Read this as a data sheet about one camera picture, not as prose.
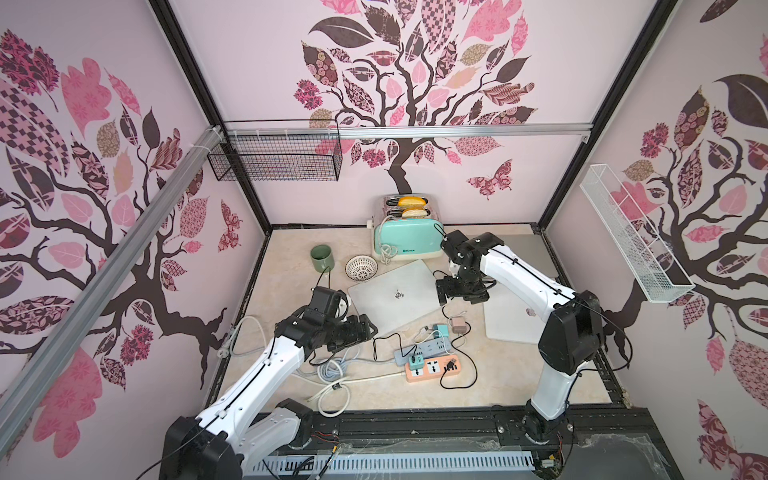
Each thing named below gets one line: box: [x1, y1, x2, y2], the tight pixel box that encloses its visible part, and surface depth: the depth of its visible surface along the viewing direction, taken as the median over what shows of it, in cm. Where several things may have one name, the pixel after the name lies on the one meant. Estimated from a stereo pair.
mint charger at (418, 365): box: [409, 354, 425, 371], surface depth 81 cm
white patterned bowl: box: [345, 255, 378, 282], surface depth 106 cm
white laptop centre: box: [347, 259, 442, 336], surface depth 101 cm
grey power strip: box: [394, 336, 453, 366], surface depth 87 cm
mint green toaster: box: [372, 195, 443, 261], surface depth 103 cm
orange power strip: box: [405, 354, 461, 383], surface depth 83 cm
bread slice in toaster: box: [398, 196, 427, 209], surface depth 103 cm
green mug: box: [310, 244, 335, 273], surface depth 106 cm
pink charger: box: [452, 317, 467, 334], surface depth 93 cm
